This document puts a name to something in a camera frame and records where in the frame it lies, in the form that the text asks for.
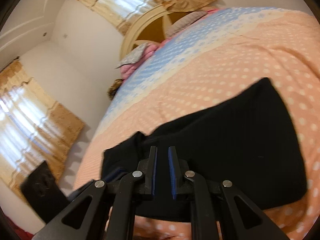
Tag black pants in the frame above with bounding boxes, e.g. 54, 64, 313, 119
101, 78, 307, 222

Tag beige curtain side window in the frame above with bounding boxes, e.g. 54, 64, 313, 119
1, 60, 85, 200

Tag brown plush toy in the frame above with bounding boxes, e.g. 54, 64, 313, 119
107, 79, 124, 101

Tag grey patterned pillow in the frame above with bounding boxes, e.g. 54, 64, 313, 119
116, 42, 150, 69

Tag cream wooden headboard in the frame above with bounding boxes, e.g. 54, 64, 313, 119
119, 5, 190, 59

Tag polka dot bed quilt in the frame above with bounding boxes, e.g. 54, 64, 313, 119
74, 7, 319, 239

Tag striped dark pillow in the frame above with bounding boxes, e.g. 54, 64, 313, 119
165, 11, 208, 38

